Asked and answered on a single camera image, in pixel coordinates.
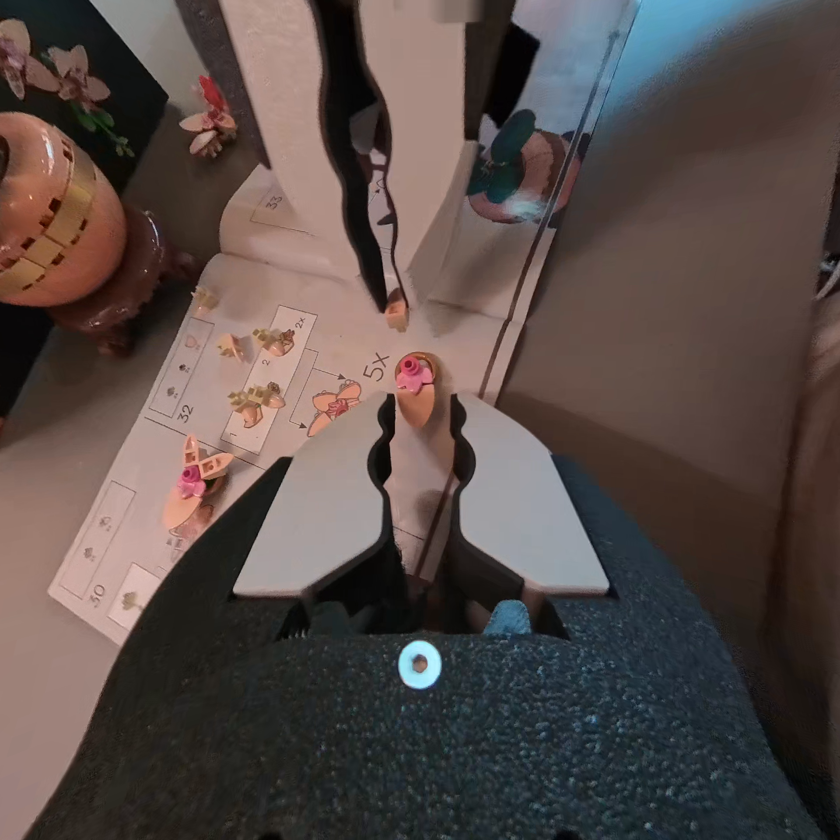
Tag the tan petal with pink flower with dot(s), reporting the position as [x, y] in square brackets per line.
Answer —
[180, 512]
[418, 407]

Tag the tan brick orchid flower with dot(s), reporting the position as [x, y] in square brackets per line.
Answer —
[210, 124]

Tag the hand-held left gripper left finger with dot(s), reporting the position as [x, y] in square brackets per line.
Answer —
[308, 525]

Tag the black building set box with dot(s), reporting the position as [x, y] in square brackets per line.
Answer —
[131, 98]

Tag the grey desk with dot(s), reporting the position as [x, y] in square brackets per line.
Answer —
[656, 328]

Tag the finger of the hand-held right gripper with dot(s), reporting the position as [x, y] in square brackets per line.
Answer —
[282, 98]
[426, 98]

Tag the white instruction booklet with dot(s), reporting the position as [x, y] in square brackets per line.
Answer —
[341, 341]

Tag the pink brick vase brown stand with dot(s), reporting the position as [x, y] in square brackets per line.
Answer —
[65, 216]

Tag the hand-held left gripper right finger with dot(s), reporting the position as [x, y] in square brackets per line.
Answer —
[531, 518]

